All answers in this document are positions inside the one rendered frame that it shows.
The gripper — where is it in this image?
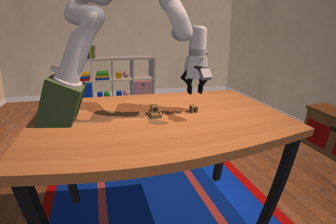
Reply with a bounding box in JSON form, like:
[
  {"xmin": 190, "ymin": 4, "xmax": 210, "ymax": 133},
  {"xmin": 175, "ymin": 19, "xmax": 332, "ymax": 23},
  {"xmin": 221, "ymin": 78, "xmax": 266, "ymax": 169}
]
[{"xmin": 181, "ymin": 55, "xmax": 208, "ymax": 95}]

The tan number cube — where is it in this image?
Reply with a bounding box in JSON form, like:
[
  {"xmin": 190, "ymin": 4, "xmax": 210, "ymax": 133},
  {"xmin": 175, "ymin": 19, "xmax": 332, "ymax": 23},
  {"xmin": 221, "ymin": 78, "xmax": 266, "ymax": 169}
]
[
  {"xmin": 189, "ymin": 104, "xmax": 198, "ymax": 113},
  {"xmin": 150, "ymin": 104, "xmax": 159, "ymax": 113}
]

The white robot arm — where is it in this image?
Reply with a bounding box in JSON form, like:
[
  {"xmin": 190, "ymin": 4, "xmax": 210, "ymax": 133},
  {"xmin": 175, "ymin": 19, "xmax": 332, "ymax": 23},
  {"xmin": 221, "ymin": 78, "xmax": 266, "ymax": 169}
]
[{"xmin": 50, "ymin": 0, "xmax": 213, "ymax": 88}]

